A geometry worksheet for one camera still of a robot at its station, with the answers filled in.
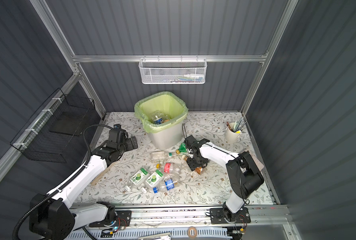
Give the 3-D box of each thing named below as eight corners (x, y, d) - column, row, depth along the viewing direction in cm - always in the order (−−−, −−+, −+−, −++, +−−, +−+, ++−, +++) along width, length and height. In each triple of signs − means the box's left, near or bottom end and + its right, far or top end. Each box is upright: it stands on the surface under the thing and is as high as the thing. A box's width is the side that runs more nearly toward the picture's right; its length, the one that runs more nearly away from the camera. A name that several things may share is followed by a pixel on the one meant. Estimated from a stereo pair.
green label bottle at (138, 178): (124, 189, 85) (122, 187, 81) (146, 166, 94) (145, 163, 90) (131, 196, 82) (129, 194, 79) (153, 171, 91) (152, 169, 88)
